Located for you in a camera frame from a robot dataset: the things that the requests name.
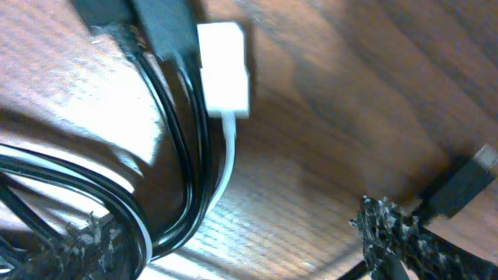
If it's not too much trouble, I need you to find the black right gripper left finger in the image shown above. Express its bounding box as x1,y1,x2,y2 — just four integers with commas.
1,212,135,280

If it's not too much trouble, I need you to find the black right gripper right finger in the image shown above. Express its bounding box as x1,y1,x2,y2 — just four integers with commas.
349,196,497,280

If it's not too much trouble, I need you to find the black USB cable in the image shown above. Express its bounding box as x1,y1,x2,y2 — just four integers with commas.
0,0,498,280

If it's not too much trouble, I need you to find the white USB cable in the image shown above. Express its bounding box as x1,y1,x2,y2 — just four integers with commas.
0,21,251,265

